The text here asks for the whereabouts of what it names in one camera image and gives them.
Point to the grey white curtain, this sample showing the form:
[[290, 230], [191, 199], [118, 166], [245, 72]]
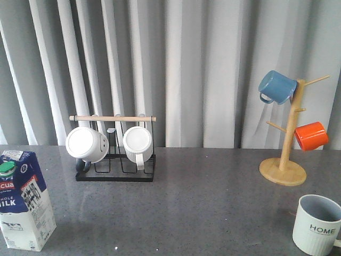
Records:
[[195, 65]]

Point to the orange enamel mug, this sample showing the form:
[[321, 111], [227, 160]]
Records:
[[311, 136]]

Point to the blue white milk carton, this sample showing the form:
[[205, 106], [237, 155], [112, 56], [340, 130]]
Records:
[[27, 218]]

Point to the ribbed white mug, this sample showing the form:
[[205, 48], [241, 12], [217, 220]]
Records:
[[138, 145]]

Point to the white HOME mug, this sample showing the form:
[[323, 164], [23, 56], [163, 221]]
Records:
[[317, 225]]

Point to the black wire mug rack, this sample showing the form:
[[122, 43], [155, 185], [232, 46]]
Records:
[[116, 166]]

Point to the blue enamel mug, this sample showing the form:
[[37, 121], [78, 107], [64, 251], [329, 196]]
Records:
[[276, 87]]

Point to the wooden mug tree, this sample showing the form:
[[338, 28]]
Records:
[[281, 170]]

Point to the smooth white mug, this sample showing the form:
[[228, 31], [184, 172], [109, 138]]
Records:
[[87, 144]]

